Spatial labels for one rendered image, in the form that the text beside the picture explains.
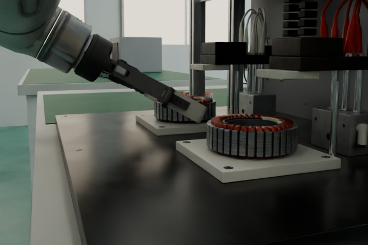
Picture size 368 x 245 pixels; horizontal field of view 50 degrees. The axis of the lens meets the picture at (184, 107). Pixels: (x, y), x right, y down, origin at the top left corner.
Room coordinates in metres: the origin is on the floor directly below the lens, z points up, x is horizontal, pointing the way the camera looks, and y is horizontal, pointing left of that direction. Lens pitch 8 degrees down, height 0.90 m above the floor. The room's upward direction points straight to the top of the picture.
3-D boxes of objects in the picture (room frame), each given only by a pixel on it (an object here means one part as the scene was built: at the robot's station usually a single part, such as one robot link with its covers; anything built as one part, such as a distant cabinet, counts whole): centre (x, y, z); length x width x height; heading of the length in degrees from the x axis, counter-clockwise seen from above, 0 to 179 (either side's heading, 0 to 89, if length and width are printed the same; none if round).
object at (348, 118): (0.53, -0.22, 0.80); 0.07 x 0.05 x 0.06; 20
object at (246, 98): (0.76, -0.14, 0.80); 0.07 x 0.05 x 0.06; 20
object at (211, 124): (0.48, -0.08, 0.80); 0.11 x 0.11 x 0.04
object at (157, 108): (0.71, 0.00, 0.80); 0.11 x 0.11 x 0.04
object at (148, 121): (0.71, 0.00, 0.78); 0.15 x 0.15 x 0.01; 20
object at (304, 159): (0.48, -0.08, 0.78); 0.15 x 0.15 x 0.01; 20
